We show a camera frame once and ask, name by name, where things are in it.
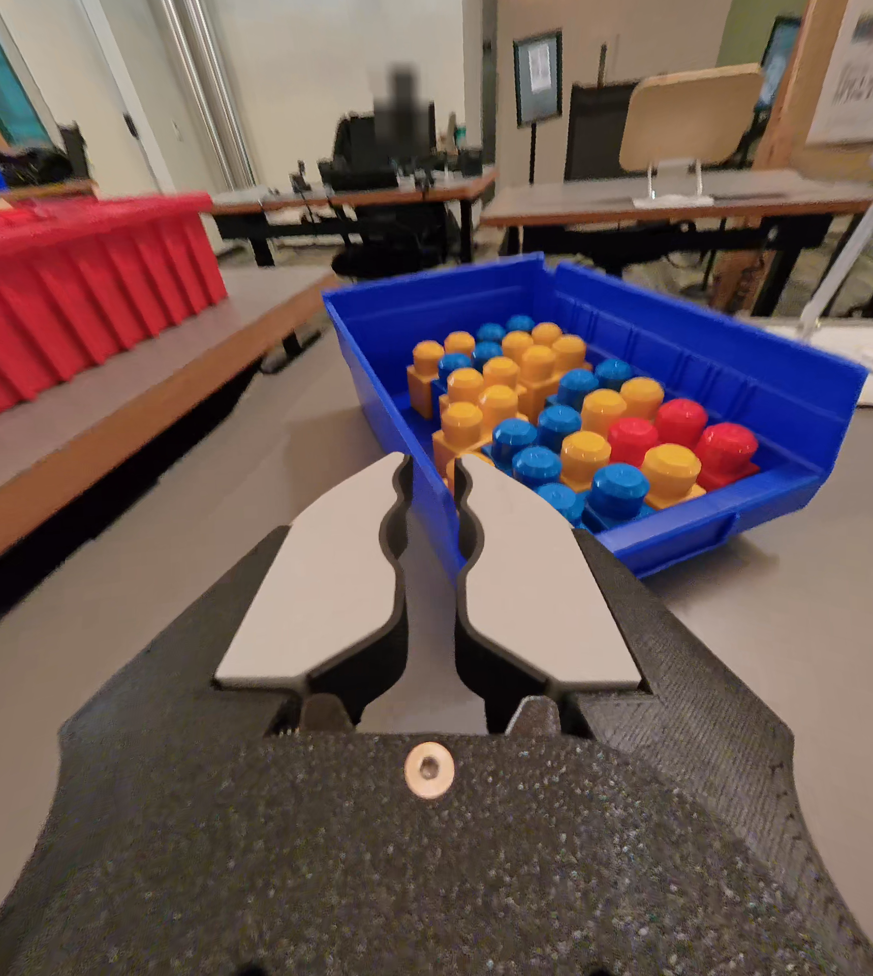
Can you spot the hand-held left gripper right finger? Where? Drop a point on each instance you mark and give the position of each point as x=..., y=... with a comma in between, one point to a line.
x=543, y=594

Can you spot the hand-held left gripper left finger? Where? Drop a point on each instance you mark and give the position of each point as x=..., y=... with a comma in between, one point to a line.
x=322, y=594

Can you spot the pile of colourful toy blocks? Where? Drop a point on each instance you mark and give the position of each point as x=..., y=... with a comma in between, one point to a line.
x=582, y=426

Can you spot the red ribbed plastic bin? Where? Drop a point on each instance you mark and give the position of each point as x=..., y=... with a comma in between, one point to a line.
x=63, y=304

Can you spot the small clear stand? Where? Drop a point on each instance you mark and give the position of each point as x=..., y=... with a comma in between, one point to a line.
x=673, y=199

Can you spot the small wooden display board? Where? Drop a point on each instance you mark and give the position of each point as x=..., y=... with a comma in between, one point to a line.
x=692, y=117

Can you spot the black bag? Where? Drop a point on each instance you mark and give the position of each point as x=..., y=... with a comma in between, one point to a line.
x=32, y=166

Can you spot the black framed sign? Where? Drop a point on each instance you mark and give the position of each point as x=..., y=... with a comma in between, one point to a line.
x=538, y=75

